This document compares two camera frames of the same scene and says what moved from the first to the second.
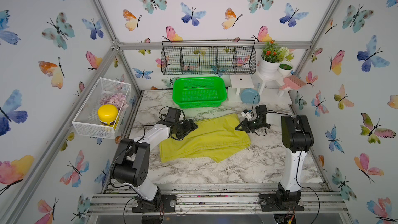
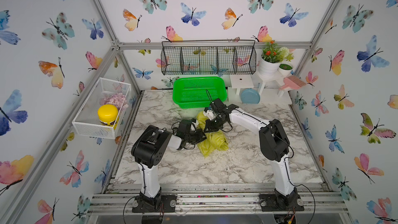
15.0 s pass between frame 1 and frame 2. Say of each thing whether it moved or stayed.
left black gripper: moved
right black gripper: moved
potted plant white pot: stayed
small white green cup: stayed
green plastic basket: stayed
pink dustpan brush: stayed
